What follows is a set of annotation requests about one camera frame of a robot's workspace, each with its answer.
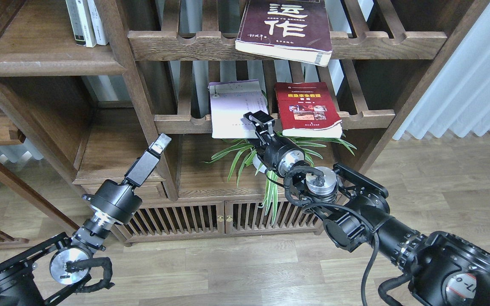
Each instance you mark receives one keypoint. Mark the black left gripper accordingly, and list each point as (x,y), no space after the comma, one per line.
(118,200)

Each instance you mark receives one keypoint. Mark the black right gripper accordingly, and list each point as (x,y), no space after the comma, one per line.
(275,152)

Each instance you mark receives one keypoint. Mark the white lavender paperback book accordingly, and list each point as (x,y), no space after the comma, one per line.
(229,101)

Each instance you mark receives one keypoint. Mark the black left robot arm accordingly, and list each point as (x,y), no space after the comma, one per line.
(73,263)

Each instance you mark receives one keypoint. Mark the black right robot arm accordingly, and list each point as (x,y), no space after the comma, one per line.
(441,269)

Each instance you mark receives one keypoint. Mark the white plant pot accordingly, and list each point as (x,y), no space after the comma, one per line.
(259,166)

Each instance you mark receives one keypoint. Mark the green spider plant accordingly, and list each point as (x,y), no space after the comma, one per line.
(245,153)

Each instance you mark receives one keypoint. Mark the red paperback book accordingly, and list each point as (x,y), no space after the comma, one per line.
(307,110)

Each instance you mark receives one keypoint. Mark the large maroon book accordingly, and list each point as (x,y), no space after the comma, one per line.
(296,30)

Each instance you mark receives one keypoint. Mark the dark wooden bookshelf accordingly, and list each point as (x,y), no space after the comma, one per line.
(91,110)

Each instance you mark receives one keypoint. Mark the white upright book right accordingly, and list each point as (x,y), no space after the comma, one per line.
(97,24)

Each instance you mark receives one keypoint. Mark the white upright book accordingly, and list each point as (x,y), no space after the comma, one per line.
(97,24)
(81,23)

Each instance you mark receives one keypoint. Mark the white upright book left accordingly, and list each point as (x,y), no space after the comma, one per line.
(81,23)

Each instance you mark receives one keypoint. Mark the white pleated curtain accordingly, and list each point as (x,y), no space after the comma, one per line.
(458,101)

